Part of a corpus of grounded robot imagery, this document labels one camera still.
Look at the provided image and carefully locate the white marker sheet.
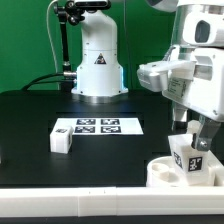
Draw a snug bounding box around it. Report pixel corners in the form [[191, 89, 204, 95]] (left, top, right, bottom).
[[53, 118, 143, 135]]

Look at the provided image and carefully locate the white round stool seat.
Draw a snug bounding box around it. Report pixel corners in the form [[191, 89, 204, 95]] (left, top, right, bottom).
[[146, 156, 224, 187]]

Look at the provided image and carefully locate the white cable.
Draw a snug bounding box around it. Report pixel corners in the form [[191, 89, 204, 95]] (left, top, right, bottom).
[[45, 0, 62, 74]]

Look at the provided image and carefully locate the white front wall rail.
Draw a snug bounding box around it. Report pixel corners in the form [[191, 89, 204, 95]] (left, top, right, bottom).
[[0, 187, 224, 218]]

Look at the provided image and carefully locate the black cable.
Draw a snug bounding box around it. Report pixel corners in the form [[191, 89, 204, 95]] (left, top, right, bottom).
[[21, 73, 78, 92]]

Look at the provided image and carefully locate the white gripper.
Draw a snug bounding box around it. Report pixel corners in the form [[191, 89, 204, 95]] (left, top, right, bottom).
[[137, 46, 224, 151]]

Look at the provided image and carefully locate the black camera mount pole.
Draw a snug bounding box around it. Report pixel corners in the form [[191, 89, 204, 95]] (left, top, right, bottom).
[[54, 0, 84, 76]]

